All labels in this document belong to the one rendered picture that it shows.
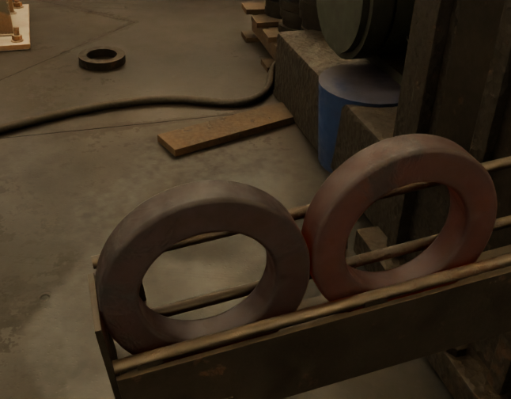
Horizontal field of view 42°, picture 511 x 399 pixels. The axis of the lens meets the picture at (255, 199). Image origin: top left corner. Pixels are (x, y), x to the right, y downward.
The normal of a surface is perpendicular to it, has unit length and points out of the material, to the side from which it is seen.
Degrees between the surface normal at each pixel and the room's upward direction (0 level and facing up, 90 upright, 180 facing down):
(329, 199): 56
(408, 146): 5
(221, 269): 0
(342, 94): 0
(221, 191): 9
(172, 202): 16
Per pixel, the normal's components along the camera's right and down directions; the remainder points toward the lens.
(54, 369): 0.03, -0.84
